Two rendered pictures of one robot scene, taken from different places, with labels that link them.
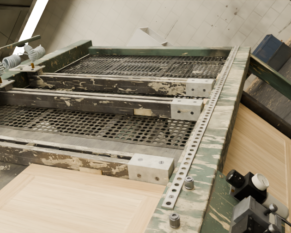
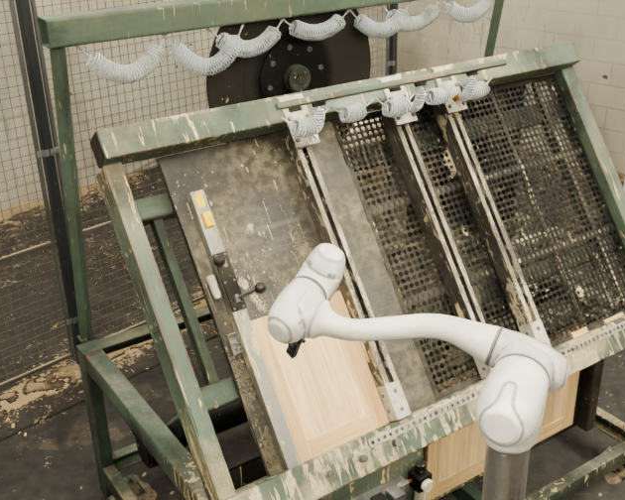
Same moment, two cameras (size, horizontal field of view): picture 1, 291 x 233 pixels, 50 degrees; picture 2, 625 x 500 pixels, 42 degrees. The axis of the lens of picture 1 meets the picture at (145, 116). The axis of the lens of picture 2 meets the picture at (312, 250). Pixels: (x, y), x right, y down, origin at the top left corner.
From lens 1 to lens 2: 2.14 m
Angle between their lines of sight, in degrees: 35
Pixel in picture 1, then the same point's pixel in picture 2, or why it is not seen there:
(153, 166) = (395, 407)
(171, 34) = not seen: outside the picture
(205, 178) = (409, 447)
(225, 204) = (398, 469)
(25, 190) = not seen: hidden behind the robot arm
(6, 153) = not seen: hidden behind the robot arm
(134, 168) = (385, 391)
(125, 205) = (355, 407)
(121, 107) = (452, 288)
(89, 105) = (437, 248)
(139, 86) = (500, 266)
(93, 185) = (355, 367)
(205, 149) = (438, 423)
